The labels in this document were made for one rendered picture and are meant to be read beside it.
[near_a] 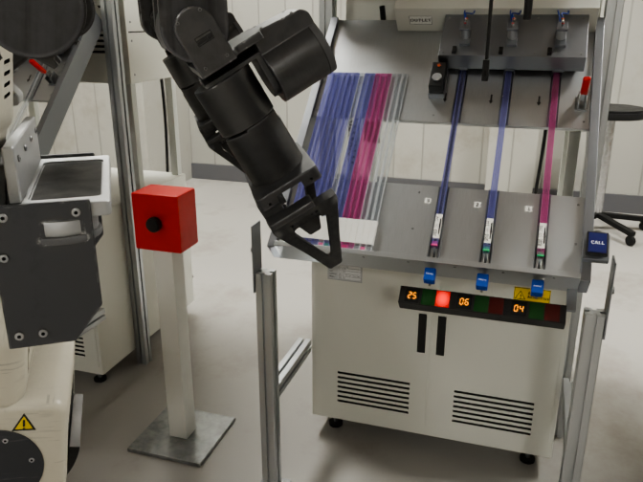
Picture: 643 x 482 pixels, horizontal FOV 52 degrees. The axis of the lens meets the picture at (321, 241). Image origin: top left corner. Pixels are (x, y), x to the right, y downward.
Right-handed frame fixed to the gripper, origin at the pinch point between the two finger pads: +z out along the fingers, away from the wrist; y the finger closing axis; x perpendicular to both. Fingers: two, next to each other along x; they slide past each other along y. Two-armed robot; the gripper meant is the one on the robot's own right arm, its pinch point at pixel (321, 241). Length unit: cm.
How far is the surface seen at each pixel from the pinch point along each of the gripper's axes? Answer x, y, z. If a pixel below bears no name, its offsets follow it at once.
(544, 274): -35, 47, 54
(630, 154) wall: -194, 293, 194
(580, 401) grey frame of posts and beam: -29, 42, 84
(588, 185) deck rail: -55, 58, 48
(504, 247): -32, 56, 49
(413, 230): -18, 67, 40
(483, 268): -26, 53, 49
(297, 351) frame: 23, 98, 70
